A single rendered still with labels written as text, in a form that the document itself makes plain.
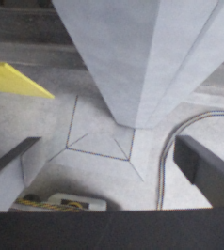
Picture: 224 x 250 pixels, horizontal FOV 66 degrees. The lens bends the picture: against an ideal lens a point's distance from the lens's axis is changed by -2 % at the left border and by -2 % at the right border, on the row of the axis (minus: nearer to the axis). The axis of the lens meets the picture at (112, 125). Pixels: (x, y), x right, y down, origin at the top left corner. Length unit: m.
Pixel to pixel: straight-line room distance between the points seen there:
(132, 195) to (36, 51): 0.76
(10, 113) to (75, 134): 0.42
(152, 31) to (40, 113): 0.94
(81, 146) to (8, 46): 0.54
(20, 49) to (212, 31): 0.60
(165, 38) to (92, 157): 0.80
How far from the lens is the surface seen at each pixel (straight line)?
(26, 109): 1.12
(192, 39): 0.20
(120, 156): 0.90
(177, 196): 0.98
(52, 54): 0.63
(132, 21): 0.18
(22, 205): 0.74
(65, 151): 0.97
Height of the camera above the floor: 0.92
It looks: 80 degrees down
